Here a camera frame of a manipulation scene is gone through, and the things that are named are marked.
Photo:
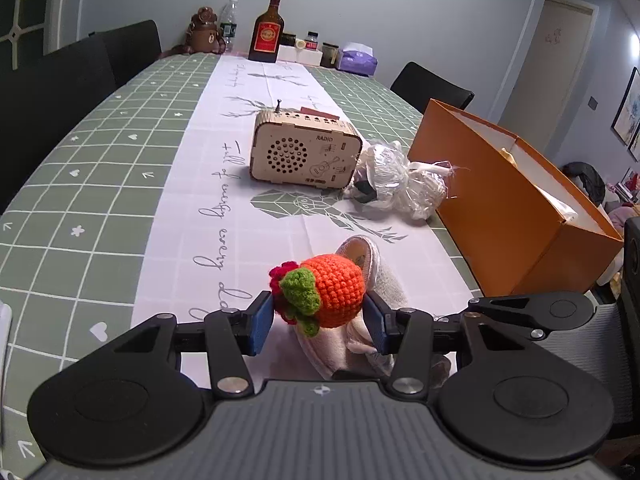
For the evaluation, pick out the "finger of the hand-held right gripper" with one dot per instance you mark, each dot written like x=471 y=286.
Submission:
x=500 y=305

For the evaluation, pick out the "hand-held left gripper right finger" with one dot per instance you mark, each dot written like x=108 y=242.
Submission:
x=375 y=328

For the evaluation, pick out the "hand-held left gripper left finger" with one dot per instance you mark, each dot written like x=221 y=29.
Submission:
x=260 y=322

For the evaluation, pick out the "beige plush slipper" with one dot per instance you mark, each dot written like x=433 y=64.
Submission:
x=390 y=290

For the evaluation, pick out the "orange crochet fruit toy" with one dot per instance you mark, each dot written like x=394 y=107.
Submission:
x=335 y=285

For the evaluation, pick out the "orange cardboard storage box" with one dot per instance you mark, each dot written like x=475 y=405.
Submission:
x=500 y=220

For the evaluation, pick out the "black jacket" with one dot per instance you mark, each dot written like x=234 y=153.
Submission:
x=585 y=180

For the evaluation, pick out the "crumpled clear plastic bag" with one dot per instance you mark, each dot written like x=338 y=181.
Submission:
x=380 y=170

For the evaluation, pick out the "wooden radio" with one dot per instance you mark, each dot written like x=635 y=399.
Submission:
x=300 y=150

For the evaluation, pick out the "black chair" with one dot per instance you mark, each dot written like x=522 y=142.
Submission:
x=135 y=50
x=50 y=100
x=425 y=85

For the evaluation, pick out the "beige room door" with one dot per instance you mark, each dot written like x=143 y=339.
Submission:
x=550 y=70

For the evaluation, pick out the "purple tissue pack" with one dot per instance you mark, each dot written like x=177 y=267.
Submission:
x=356 y=60

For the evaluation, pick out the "white cardboard box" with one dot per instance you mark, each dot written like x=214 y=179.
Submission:
x=290 y=55

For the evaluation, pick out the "dark glass jar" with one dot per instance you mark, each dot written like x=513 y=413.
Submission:
x=330 y=55

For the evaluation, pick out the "black lidded jar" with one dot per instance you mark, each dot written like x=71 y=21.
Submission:
x=288 y=40

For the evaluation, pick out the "small red label jar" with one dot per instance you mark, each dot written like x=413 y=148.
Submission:
x=313 y=41

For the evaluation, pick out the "amber liquor bottle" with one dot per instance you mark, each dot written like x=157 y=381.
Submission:
x=266 y=35

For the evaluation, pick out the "brown bear toy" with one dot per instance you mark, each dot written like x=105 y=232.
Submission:
x=200 y=32

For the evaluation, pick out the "clear water bottle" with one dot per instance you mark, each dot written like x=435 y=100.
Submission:
x=230 y=25

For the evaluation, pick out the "lattice glass door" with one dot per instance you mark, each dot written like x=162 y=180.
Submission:
x=25 y=10

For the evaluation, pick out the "dark wall switch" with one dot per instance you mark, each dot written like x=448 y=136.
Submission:
x=593 y=103

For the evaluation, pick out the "framed wall picture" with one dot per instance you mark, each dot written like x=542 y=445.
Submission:
x=627 y=110

